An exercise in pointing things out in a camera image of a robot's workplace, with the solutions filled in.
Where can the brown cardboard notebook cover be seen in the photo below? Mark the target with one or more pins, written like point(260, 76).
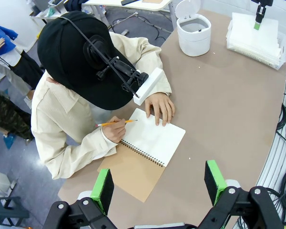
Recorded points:
point(152, 1)

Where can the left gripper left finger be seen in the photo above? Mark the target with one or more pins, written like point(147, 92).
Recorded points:
point(105, 190)

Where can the teal cloth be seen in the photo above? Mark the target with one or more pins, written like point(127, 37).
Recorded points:
point(51, 12)

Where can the person torso beige jacket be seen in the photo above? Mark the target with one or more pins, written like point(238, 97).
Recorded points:
point(54, 107)

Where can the white head camera with mount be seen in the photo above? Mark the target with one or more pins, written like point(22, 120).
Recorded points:
point(147, 88)

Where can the black cap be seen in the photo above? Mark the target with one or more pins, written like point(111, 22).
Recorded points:
point(62, 59)

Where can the person left hand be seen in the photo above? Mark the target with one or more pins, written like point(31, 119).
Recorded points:
point(160, 107)

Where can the white side table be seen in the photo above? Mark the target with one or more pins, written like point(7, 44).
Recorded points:
point(41, 14)

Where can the person left forearm beige sleeve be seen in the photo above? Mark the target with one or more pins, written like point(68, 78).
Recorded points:
point(166, 84)

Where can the black cloth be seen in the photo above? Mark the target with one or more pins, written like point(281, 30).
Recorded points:
point(74, 3)

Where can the dark grey stool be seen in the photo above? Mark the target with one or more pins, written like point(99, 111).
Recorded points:
point(4, 212)

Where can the white perforated plastic basket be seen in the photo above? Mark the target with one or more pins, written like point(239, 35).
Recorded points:
point(252, 56)

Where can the yellow pencil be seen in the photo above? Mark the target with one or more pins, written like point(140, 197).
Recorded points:
point(131, 121)

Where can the mannequin in blue shirt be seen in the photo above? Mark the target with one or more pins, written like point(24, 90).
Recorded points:
point(2, 31)

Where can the black phone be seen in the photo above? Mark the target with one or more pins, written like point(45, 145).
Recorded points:
point(129, 2)

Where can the white ribbed frame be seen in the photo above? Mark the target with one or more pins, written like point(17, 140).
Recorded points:
point(274, 162)

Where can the white paper stack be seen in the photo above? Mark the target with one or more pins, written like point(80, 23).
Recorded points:
point(243, 31)

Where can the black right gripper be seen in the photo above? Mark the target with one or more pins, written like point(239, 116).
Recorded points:
point(262, 2)

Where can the white trash bin with lid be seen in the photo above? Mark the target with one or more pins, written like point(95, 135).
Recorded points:
point(195, 40)

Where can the person right forearm beige sleeve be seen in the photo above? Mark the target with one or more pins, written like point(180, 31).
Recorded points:
point(74, 155)

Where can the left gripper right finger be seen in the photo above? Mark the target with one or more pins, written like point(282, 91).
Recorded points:
point(213, 181)

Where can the person right hand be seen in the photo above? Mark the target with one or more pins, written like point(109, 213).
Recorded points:
point(114, 131)

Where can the brown spiral notebook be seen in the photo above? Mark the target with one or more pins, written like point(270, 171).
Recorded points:
point(157, 140)

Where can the white desk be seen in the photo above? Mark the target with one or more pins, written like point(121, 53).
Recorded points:
point(105, 3)

